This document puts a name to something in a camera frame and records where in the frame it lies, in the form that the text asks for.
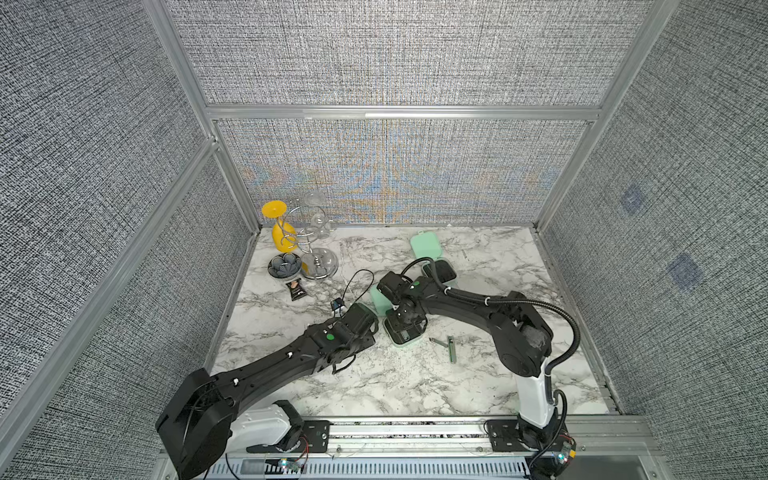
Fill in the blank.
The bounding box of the chrome cup holder stand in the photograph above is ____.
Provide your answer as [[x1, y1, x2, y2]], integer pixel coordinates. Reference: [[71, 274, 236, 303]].
[[280, 199, 339, 281]]

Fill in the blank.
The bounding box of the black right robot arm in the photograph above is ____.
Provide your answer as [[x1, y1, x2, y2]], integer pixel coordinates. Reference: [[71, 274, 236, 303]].
[[376, 257, 581, 451]]

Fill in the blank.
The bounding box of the yellow cup on stand top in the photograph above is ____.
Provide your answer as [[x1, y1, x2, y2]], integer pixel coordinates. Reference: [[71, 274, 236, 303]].
[[261, 200, 287, 219]]

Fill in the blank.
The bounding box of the yellow plastic cup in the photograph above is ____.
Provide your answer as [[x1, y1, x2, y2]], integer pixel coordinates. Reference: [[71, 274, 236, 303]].
[[271, 218, 298, 253]]

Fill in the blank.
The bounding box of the black snack packet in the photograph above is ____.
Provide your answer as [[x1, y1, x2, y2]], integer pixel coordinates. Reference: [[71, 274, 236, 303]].
[[286, 278, 307, 301]]

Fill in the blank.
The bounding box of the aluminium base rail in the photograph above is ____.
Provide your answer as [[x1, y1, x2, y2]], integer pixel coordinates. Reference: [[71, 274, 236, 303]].
[[198, 415, 673, 479]]

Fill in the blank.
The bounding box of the clear glass cup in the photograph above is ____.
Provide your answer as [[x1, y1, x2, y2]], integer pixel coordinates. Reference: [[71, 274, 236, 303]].
[[304, 192, 331, 239]]

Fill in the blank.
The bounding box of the large clipper lower table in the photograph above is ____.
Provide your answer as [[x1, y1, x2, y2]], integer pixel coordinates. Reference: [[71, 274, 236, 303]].
[[447, 336, 457, 364]]

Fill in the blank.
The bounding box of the green nail kit case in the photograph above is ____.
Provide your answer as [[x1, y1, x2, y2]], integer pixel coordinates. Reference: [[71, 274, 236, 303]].
[[410, 231, 457, 286], [369, 286, 429, 347]]

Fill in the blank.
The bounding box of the black white patterned bowl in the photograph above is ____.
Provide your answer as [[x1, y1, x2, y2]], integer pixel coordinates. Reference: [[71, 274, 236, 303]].
[[267, 253, 302, 280]]

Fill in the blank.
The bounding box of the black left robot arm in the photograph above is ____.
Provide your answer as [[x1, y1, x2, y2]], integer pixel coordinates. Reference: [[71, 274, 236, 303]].
[[155, 304, 378, 479]]

